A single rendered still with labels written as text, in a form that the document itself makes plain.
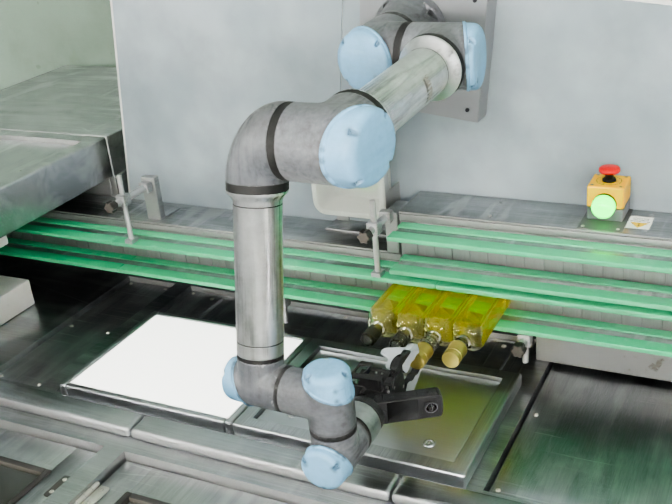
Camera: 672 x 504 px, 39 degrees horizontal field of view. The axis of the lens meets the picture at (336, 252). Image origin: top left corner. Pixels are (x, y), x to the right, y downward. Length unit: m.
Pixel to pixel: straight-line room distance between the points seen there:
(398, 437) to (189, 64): 1.02
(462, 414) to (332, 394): 0.45
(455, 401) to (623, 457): 0.32
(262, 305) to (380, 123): 0.34
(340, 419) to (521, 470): 0.42
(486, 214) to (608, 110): 0.31
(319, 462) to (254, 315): 0.24
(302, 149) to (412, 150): 0.76
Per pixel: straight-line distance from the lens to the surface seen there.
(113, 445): 1.90
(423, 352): 1.72
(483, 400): 1.84
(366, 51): 1.69
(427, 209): 1.96
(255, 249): 1.41
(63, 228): 2.45
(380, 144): 1.33
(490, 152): 1.98
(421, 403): 1.59
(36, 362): 2.27
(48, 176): 2.34
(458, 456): 1.69
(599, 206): 1.85
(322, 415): 1.43
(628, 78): 1.87
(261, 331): 1.45
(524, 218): 1.90
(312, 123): 1.31
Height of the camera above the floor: 2.52
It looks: 53 degrees down
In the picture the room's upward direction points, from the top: 133 degrees counter-clockwise
